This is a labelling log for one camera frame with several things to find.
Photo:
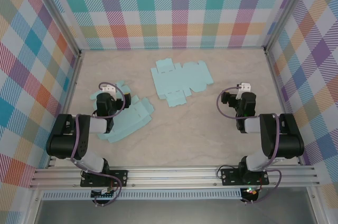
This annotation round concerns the light blue paper box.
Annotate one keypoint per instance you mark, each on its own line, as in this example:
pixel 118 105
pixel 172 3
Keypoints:
pixel 182 81
pixel 132 129

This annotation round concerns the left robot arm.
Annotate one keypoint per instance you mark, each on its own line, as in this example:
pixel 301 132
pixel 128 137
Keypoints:
pixel 66 142

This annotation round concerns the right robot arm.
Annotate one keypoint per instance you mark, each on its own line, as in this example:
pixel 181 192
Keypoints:
pixel 287 142

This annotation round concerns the small circuit board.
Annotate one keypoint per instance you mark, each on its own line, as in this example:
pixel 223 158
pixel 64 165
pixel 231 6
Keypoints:
pixel 104 195
pixel 251 191

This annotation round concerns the grey metal sheet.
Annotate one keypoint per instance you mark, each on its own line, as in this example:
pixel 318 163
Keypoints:
pixel 171 212

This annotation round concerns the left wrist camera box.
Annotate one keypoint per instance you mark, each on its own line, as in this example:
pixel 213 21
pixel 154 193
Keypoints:
pixel 108 89

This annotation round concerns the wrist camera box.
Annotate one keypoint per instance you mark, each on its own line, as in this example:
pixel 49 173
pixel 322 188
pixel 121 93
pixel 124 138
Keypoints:
pixel 244 86
pixel 108 89

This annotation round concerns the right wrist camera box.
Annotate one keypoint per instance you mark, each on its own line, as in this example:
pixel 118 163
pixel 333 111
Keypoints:
pixel 244 86

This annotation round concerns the aluminium side rail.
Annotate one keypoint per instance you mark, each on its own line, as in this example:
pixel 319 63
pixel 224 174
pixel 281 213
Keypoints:
pixel 68 102
pixel 281 102

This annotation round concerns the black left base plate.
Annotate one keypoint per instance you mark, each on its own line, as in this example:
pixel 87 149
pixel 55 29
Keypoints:
pixel 121 176

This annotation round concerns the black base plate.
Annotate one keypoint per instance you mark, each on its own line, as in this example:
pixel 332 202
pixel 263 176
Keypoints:
pixel 121 176
pixel 229 176

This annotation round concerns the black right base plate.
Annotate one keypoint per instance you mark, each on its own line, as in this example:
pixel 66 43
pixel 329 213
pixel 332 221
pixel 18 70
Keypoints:
pixel 229 176

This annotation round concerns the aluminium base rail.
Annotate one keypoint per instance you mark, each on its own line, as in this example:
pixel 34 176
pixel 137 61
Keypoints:
pixel 171 176

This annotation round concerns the aluminium frame post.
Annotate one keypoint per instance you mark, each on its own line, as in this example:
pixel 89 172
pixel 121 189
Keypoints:
pixel 61 15
pixel 283 10

